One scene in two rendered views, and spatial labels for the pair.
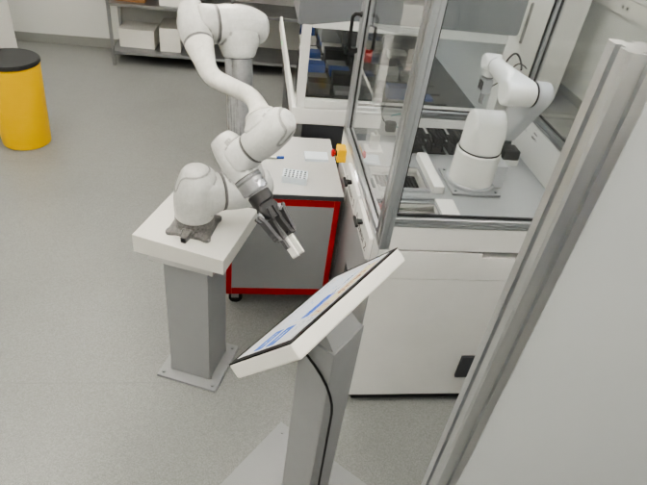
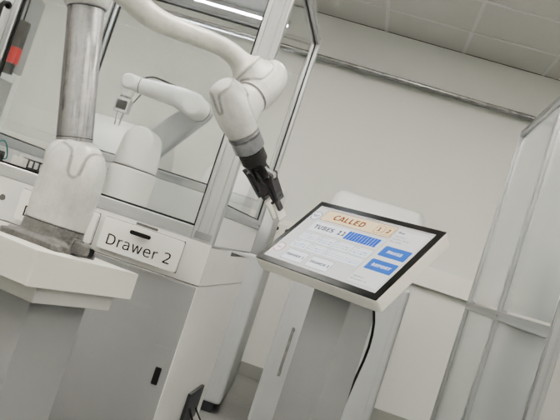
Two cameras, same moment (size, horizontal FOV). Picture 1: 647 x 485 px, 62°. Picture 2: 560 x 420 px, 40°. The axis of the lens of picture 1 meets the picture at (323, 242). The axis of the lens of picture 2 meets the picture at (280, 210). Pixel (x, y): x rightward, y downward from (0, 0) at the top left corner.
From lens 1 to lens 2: 2.58 m
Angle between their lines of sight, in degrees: 77
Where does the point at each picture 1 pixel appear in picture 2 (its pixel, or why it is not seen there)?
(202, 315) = (45, 407)
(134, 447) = not seen: outside the picture
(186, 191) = (97, 173)
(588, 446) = not seen: outside the picture
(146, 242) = (54, 262)
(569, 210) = not seen: outside the picture
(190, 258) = (102, 279)
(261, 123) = (276, 70)
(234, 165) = (255, 113)
